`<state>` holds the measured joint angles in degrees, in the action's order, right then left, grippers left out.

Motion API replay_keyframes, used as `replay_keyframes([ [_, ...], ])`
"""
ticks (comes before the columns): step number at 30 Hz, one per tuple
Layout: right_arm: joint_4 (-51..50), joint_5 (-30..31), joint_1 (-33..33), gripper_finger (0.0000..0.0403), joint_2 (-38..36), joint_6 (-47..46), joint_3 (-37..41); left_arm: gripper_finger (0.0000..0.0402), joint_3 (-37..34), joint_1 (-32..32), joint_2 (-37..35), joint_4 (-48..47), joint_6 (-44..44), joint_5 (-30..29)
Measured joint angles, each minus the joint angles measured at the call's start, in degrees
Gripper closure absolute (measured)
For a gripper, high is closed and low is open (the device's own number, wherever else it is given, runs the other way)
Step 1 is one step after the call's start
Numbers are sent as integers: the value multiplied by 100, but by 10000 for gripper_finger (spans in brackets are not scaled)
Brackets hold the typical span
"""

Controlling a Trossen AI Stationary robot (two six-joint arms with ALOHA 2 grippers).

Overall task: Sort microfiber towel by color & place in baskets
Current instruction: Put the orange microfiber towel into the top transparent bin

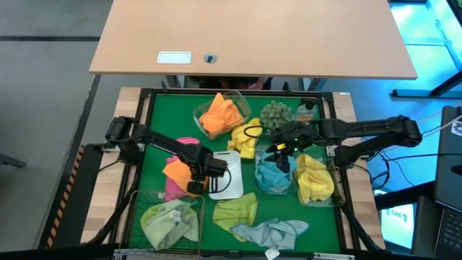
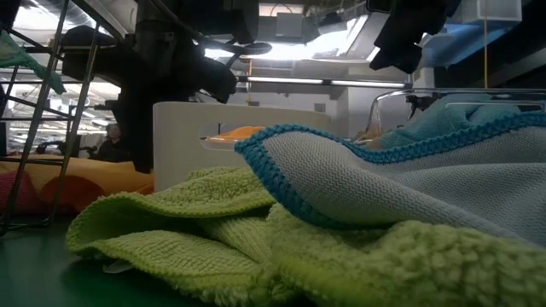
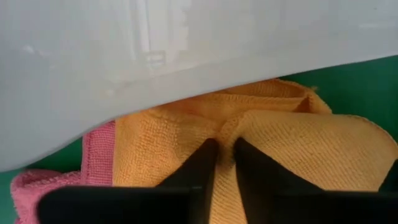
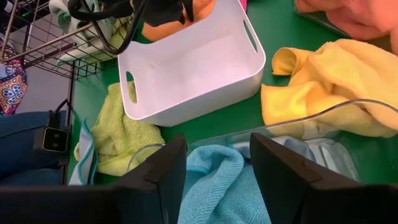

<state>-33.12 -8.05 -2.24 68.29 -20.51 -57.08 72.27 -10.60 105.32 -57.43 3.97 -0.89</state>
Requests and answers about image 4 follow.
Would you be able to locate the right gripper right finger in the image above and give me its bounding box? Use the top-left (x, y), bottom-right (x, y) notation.
top-left (249, 133), bottom-right (398, 224)

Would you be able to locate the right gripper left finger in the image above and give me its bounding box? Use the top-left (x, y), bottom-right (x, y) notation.
top-left (0, 134), bottom-right (188, 224)

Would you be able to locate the orange microfiber towel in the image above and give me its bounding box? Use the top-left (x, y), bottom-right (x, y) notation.
top-left (141, 0), bottom-right (218, 43)

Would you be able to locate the light blue microfiber towel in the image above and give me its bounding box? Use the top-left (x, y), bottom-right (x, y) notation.
top-left (273, 135), bottom-right (360, 183)

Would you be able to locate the teal microfiber towel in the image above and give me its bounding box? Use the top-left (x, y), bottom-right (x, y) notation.
top-left (177, 144), bottom-right (272, 224)

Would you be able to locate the yellow microfiber towel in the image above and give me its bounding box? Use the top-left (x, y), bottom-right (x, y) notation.
top-left (260, 38), bottom-right (398, 140)

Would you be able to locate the light green towel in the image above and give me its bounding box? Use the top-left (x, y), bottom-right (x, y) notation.
top-left (107, 17), bottom-right (133, 52)

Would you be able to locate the lime green microfiber towel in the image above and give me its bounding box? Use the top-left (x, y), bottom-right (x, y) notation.
top-left (73, 82), bottom-right (166, 177)

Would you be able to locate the white plastic basket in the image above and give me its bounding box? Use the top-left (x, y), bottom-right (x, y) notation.
top-left (117, 0), bottom-right (267, 128)

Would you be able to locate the colourful patterned fabric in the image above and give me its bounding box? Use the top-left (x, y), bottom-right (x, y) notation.
top-left (0, 37), bottom-right (29, 118)

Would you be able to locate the salmon coloured cloth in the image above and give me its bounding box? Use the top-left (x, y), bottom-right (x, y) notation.
top-left (294, 0), bottom-right (398, 56)

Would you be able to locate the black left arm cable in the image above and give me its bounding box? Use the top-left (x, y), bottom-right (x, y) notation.
top-left (67, 0), bottom-right (147, 56)

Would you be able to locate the black table-level camera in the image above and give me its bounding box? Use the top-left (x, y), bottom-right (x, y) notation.
top-left (32, 98), bottom-right (73, 167)

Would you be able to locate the metal wire basket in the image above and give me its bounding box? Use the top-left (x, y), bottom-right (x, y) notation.
top-left (0, 0), bottom-right (139, 82)

